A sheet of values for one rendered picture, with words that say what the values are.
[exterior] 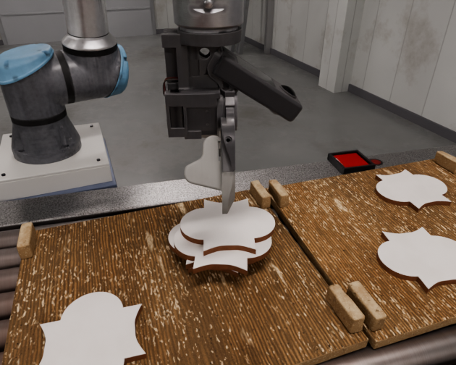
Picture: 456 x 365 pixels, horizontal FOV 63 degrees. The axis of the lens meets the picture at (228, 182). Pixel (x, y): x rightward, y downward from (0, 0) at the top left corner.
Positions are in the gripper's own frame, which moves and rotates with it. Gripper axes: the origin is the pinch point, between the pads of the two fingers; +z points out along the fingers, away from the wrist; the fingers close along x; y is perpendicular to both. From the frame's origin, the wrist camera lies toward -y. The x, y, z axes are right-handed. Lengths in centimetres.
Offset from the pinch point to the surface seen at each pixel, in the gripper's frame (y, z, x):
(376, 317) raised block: -16.7, 9.4, 15.7
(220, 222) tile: 1.1, 6.9, 0.1
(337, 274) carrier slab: -15.4, 12.0, 6.3
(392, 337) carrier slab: -19.0, 12.1, 16.5
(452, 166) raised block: -47, 11, -21
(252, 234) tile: -3.4, 6.9, 3.0
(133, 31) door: 139, 98, -678
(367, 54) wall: -158, 63, -336
